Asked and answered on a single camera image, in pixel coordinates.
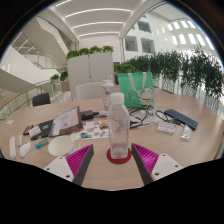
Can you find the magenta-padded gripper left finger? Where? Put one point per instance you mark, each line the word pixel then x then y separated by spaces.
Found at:
pixel 60 166

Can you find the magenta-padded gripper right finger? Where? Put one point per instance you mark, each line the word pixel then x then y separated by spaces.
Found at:
pixel 165 166

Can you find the clear plastic water bottle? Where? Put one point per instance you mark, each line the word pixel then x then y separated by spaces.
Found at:
pixel 118 130

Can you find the white mug with grey print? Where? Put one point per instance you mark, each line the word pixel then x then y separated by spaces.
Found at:
pixel 61 145

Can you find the small teal stick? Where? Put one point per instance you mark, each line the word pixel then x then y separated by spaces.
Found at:
pixel 42 143

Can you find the white label card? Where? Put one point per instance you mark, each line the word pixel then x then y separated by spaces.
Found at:
pixel 166 128

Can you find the white computer mouse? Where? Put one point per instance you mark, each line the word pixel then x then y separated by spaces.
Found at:
pixel 25 150

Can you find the clear plastic packet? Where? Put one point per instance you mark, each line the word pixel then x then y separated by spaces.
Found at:
pixel 186 132

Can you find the small white card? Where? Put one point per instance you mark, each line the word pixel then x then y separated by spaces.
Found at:
pixel 34 131

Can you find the open booklet on brown bag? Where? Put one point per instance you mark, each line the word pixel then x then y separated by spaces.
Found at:
pixel 68 121

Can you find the small grey-white computer mouse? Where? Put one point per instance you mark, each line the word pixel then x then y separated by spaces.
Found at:
pixel 20 140

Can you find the small black and red box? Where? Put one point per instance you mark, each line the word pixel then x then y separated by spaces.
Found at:
pixel 28 129

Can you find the dark flat keyboard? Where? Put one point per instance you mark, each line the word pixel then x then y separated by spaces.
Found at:
pixel 181 119

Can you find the small black pouch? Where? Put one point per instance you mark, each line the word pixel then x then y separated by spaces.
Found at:
pixel 89 115

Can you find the black office chair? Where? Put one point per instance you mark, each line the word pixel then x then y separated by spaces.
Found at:
pixel 41 99

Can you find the glass railing with wooden handrail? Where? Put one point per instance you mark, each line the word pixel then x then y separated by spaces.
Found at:
pixel 23 96

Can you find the white chair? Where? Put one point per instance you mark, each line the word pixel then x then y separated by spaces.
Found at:
pixel 89 91

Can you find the green tote bag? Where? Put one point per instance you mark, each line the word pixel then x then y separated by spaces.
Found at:
pixel 136 90

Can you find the potted green plant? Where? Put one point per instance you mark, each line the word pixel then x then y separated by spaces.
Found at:
pixel 54 77
pixel 64 76

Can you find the tall green plant hedge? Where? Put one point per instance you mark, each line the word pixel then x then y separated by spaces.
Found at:
pixel 186 73

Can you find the tall white cabinet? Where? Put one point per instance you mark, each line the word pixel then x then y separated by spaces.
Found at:
pixel 90 70

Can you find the low leafy green plants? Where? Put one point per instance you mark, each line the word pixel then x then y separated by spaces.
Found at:
pixel 90 51

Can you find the long ceiling light strips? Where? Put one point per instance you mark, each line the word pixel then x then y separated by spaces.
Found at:
pixel 96 11

